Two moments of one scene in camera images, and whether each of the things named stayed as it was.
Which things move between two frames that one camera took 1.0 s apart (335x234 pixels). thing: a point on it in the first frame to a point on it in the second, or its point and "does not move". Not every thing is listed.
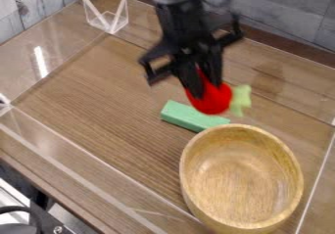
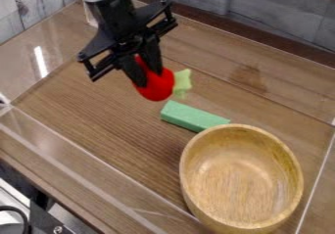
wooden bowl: (240, 178) does not move
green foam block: (186, 117) does not move
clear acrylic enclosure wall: (88, 182) does not move
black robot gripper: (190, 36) to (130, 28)
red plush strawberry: (215, 99) to (159, 83)
